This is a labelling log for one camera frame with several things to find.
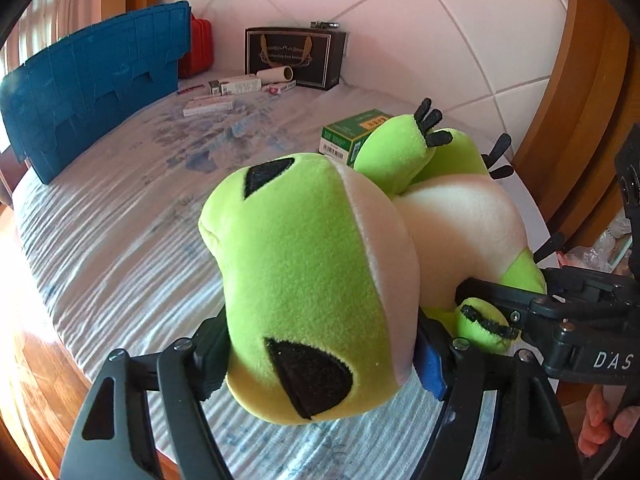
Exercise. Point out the person's right hand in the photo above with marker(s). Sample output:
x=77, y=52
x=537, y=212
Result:
x=592, y=420

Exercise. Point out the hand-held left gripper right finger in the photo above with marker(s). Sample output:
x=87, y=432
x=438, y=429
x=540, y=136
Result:
x=432, y=370

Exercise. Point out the red flat packet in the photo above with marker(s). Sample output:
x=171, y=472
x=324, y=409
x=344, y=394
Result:
x=189, y=89

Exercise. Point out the pink white box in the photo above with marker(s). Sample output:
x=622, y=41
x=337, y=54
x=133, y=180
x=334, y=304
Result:
x=207, y=106

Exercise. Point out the green frog plush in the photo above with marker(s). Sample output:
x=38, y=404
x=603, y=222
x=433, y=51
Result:
x=300, y=235

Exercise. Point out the small printed packet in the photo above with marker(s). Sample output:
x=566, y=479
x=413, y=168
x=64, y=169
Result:
x=280, y=88

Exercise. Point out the green carton box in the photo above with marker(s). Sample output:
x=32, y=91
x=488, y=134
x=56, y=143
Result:
x=345, y=135

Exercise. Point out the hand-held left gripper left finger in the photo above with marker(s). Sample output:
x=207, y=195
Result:
x=212, y=360

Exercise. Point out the white box dark green end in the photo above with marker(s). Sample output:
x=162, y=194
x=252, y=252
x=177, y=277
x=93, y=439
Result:
x=240, y=84

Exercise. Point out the blue plastic crate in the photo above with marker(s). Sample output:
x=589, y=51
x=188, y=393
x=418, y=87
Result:
x=100, y=85

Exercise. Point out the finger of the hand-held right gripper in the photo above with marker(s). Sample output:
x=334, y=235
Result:
x=495, y=295
x=630, y=185

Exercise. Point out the pink plastic bag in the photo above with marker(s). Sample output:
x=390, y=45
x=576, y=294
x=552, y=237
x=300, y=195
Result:
x=595, y=255

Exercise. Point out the cardboard tube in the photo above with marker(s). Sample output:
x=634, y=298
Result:
x=277, y=75

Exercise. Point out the black gift box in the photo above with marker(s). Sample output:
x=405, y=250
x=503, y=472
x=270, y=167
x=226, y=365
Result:
x=300, y=50

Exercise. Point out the red plastic case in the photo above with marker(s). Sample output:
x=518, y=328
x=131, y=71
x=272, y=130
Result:
x=197, y=45

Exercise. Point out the pink curtain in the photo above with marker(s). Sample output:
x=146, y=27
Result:
x=65, y=5

